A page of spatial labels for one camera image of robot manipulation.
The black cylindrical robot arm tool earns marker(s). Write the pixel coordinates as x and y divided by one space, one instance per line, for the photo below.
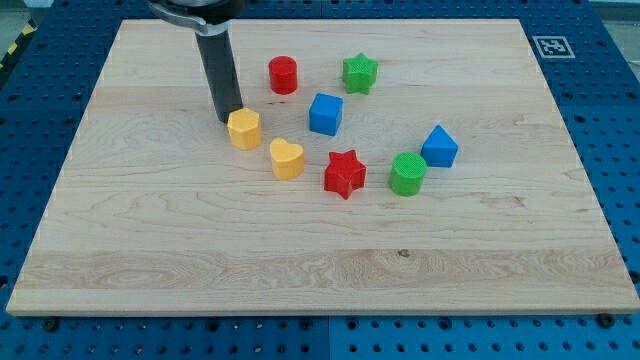
209 20

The red star block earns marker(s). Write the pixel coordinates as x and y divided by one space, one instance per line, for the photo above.
344 173

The green star block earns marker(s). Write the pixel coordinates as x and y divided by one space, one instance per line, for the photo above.
359 74

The yellow heart block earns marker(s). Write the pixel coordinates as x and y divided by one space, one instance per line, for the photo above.
287 159

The wooden board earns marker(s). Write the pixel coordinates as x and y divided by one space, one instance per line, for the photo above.
155 213

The blue cube block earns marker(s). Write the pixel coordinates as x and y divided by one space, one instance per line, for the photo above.
325 114

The green cylinder block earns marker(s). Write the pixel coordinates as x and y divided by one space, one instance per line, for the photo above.
407 174

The yellow hexagon block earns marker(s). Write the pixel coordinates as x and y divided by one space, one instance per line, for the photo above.
244 127

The red cylinder block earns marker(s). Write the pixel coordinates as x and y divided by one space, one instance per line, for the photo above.
283 74

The blue triangle block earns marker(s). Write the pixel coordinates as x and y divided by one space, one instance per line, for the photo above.
439 149

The white fiducial marker tag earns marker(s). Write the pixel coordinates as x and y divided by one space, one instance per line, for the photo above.
553 47

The black bolt left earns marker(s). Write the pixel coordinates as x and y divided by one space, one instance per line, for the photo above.
51 324

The black bolt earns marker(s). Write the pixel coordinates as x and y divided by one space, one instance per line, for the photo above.
51 324
605 320

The black bolt right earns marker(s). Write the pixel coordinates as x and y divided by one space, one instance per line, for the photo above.
605 320

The yellow black hazard tape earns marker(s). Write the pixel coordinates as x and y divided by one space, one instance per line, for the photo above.
19 45

